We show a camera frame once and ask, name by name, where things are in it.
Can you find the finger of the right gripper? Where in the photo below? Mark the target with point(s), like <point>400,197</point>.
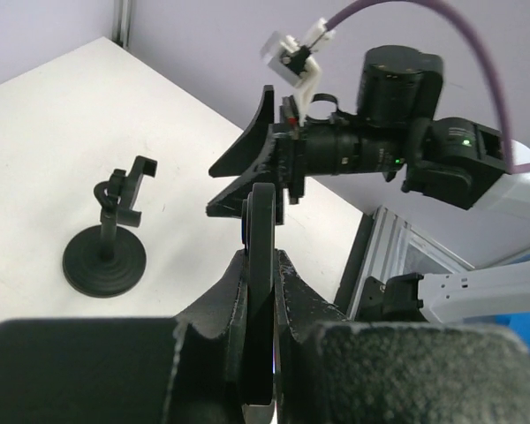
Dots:
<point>228,203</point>
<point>246,148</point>

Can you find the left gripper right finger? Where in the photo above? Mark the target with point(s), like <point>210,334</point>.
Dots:
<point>332,370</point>

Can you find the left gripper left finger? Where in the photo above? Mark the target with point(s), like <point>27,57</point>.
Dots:
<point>181,369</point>

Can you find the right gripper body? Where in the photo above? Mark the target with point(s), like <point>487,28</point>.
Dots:
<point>290,152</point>

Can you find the black phone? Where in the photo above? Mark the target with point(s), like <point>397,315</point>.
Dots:
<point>259,223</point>

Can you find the black tall phone stand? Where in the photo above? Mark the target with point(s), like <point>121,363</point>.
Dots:
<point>107,260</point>

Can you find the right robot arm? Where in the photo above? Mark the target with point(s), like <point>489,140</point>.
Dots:
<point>452,160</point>

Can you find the blue plastic bin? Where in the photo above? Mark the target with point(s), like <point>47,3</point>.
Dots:
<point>518,323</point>

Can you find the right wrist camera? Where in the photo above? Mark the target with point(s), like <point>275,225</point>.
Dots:
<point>293,60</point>

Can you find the right aluminium frame post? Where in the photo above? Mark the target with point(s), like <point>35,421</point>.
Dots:
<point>122,22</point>

